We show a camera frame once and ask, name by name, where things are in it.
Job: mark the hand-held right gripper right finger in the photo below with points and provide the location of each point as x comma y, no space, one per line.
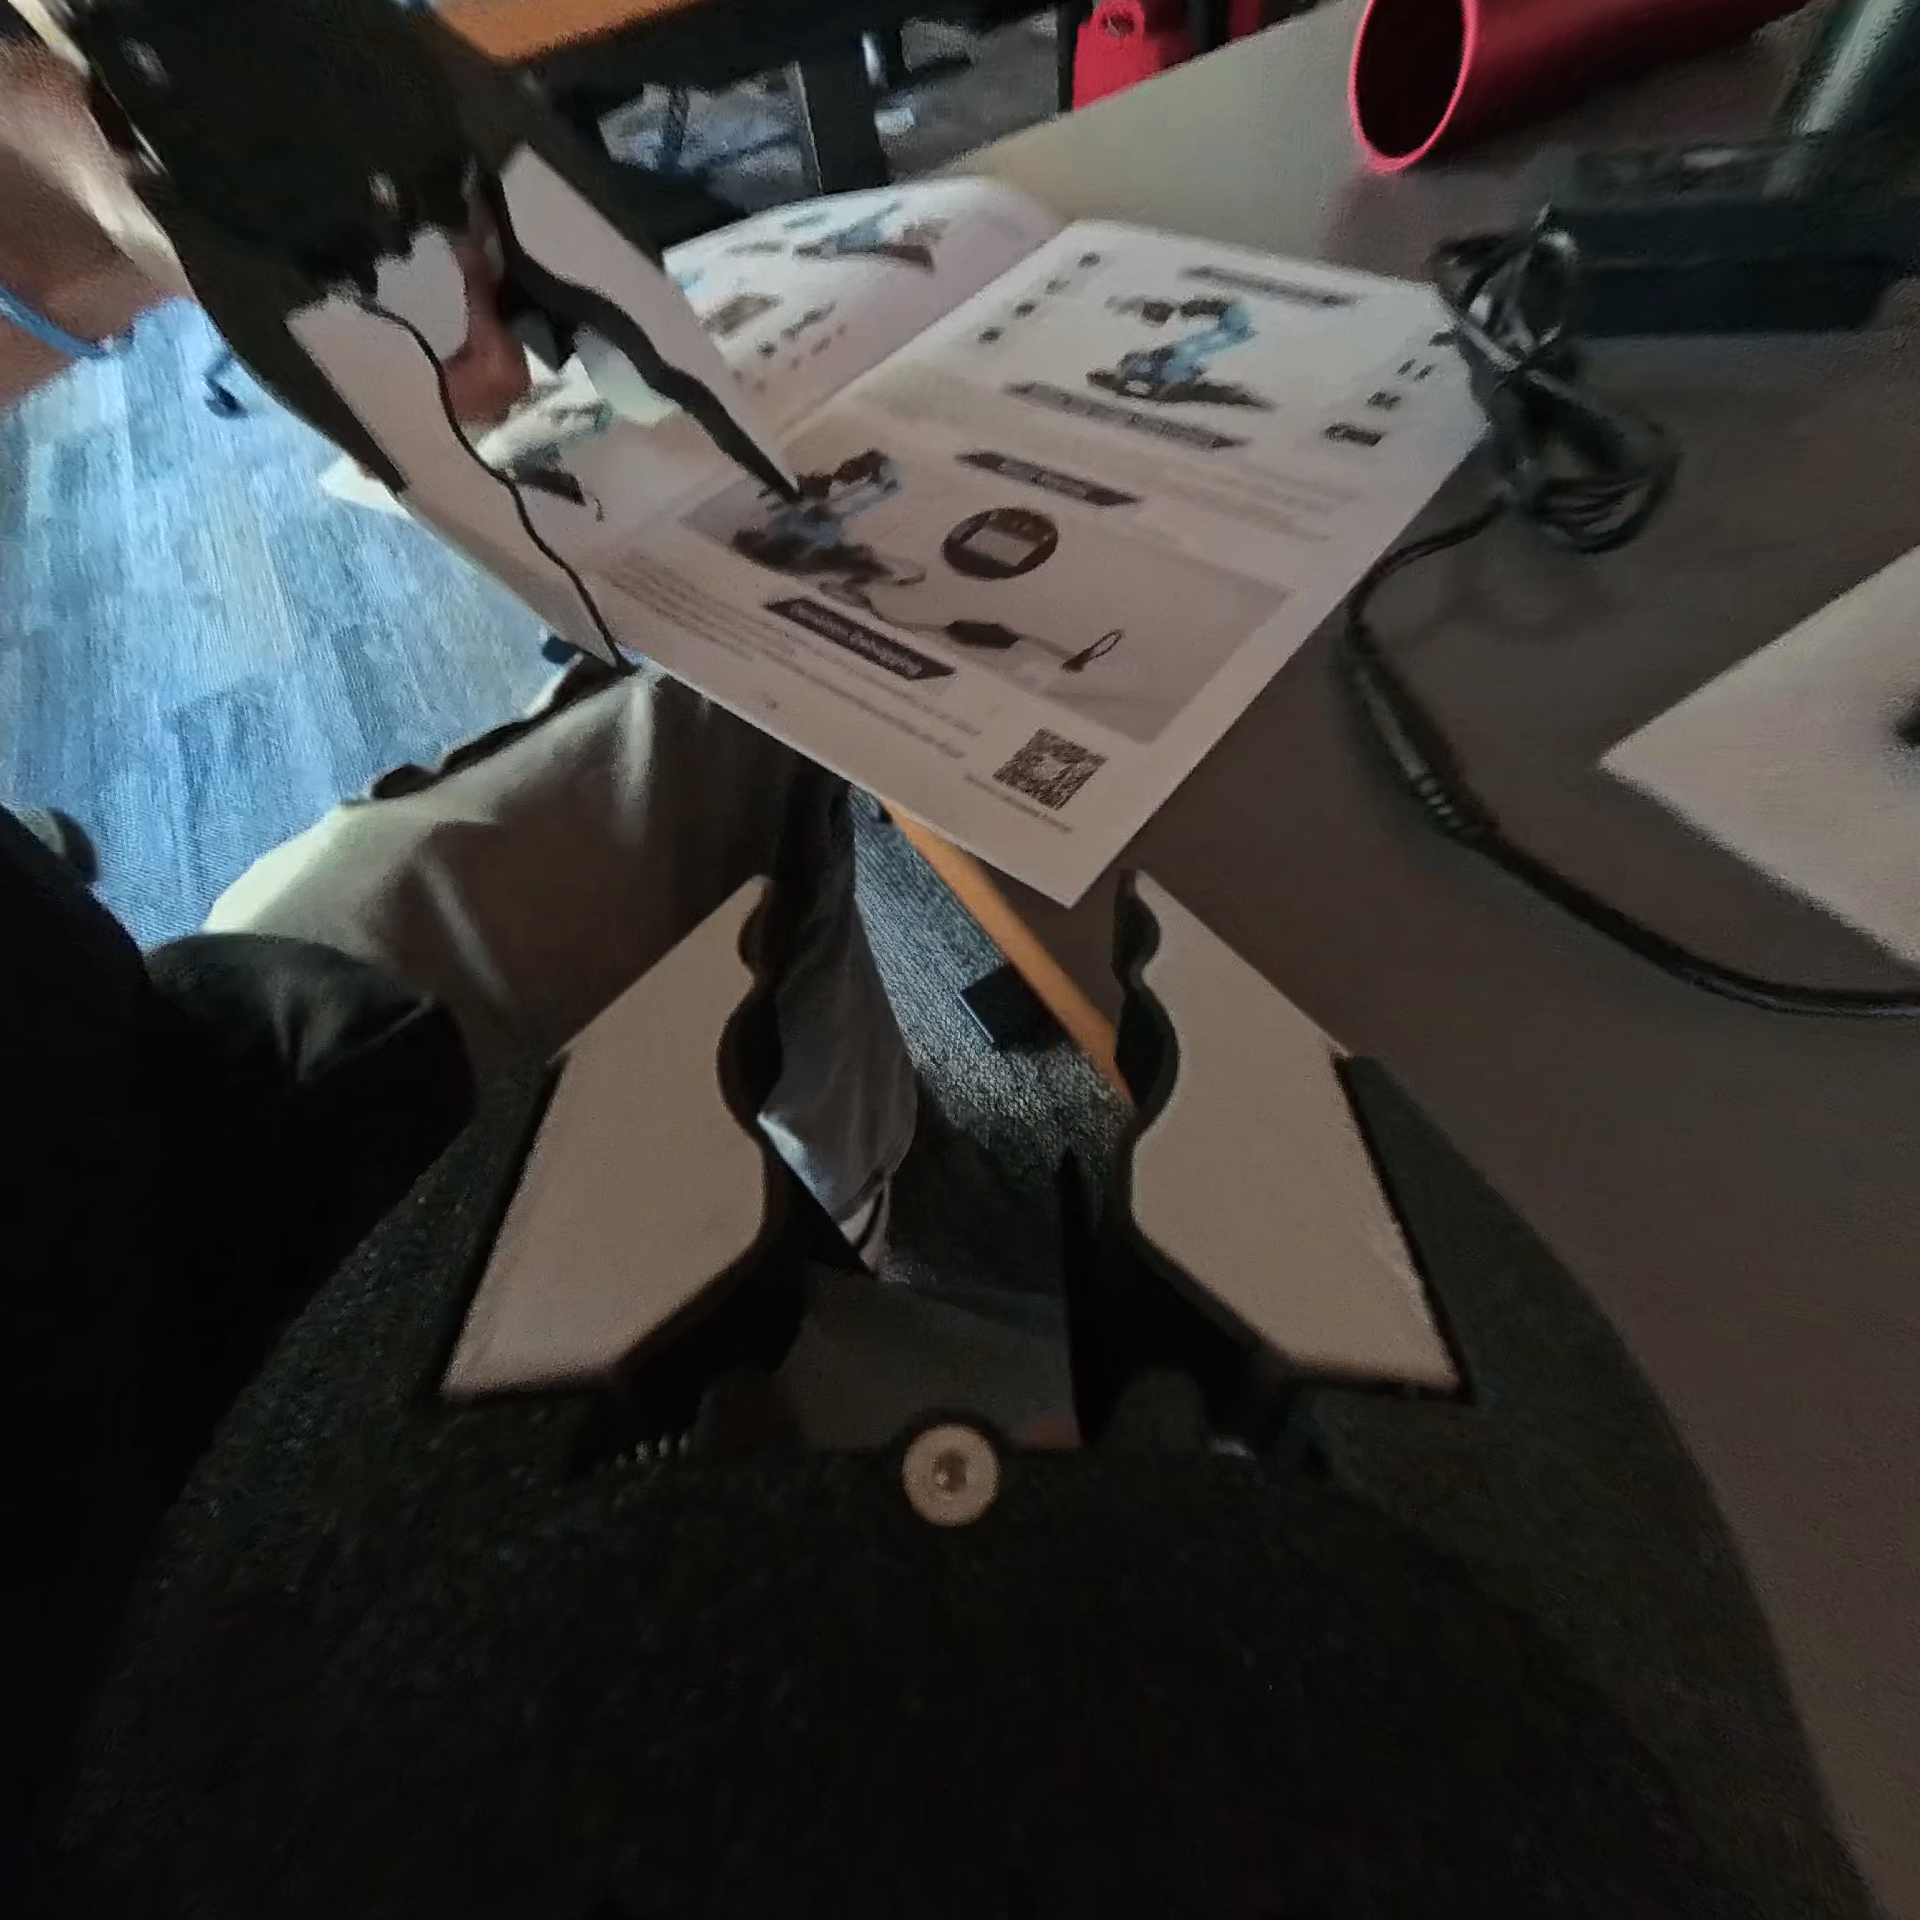
1277,1200

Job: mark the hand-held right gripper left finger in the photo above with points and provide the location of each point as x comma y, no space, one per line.
615,1200

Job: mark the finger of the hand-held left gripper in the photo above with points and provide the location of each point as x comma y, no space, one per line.
593,248
435,480

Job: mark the printed instruction manual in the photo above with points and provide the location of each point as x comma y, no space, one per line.
1125,451

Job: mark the black power adapter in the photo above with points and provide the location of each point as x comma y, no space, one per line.
1725,248

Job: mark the person's left forearm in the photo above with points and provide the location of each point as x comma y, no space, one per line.
61,182

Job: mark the wooden office desk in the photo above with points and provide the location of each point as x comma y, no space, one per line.
599,23

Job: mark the person's left hand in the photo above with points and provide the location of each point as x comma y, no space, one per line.
483,345

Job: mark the person's black top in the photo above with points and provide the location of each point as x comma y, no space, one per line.
149,1200

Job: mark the white foam sheet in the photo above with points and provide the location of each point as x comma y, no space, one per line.
1770,750

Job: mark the red metal tube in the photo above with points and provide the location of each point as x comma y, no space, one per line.
1499,76

